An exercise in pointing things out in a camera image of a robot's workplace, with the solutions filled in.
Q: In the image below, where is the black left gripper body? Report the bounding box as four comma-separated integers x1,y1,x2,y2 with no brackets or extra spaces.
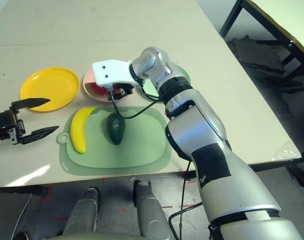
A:
0,109,27,146

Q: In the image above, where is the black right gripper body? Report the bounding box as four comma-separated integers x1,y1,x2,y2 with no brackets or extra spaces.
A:
113,82,135,100

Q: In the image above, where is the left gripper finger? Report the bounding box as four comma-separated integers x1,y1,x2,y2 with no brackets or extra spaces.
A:
11,97,51,115
18,125,60,145

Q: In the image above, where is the red toy watermelon slice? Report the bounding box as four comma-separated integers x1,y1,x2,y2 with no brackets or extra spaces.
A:
83,82,110,97

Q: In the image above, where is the yellow toy banana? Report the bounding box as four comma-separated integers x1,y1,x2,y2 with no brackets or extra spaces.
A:
70,106,97,154

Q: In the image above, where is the dark green toy avocado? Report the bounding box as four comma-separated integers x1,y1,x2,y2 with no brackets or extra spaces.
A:
106,112,126,145

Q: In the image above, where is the mint green plastic plate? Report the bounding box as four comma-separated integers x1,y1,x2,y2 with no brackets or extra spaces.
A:
140,65,192,101

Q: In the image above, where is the yellow plastic plate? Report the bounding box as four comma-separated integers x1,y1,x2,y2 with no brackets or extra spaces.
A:
19,66,80,113

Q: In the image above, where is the pink plastic plate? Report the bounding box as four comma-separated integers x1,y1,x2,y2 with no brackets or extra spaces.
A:
82,68,136,103

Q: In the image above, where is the black table crossbar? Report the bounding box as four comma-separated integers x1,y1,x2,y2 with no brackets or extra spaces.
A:
0,185,48,197

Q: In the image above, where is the green silicone cutting mat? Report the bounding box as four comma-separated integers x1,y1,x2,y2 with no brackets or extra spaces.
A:
56,106,172,177

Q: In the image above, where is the grey left robot leg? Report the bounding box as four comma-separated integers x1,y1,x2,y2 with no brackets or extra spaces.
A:
62,186,100,236

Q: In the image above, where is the grey robot leg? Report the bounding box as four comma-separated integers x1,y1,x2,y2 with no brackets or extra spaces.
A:
62,186,100,236
132,179,173,240

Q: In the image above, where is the black shoe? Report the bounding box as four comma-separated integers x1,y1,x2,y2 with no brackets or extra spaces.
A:
13,231,30,240

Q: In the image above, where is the grey robot torso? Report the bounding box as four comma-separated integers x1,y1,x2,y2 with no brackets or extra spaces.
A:
45,231,173,240

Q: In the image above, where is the grey right robot leg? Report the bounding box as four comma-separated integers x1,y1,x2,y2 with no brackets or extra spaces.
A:
132,179,173,240

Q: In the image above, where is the clear plastic film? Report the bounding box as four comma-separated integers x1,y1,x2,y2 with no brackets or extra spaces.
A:
270,139,303,161

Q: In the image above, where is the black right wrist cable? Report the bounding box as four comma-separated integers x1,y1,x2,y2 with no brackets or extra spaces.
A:
105,84,167,120

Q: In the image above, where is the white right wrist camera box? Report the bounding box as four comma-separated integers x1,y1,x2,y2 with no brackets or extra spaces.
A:
91,58,143,89

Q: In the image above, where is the thin white floor cable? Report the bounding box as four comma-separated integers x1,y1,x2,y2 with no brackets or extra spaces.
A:
13,194,34,236

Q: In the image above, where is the long black right arm cable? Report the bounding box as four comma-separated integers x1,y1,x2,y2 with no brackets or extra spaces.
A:
168,159,204,240

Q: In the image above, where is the beige table with dark frame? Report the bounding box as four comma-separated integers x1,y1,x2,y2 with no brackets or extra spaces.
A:
218,0,304,85

